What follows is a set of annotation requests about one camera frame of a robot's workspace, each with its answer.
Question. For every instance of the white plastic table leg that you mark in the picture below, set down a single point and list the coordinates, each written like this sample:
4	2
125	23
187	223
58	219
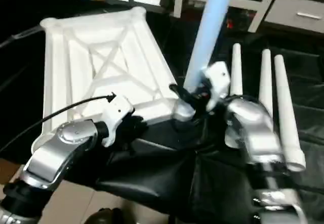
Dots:
288	117
266	82
210	31
236	72

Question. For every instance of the white plastic table top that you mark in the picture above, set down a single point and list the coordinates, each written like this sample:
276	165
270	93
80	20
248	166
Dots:
96	62

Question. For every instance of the black mat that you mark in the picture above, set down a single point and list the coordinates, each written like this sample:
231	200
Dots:
162	178

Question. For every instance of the grey left robot foot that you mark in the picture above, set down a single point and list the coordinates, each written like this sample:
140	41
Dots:
104	217

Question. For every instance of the white glass door cabinet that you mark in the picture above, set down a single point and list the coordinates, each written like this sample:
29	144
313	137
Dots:
243	1

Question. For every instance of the white drawer unit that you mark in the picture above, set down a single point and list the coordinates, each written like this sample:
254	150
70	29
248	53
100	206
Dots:
298	13

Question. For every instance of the flat brown cardboard sheet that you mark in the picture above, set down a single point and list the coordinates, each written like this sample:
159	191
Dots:
7	169

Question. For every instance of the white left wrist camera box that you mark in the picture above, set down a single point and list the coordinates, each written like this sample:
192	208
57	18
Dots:
117	115

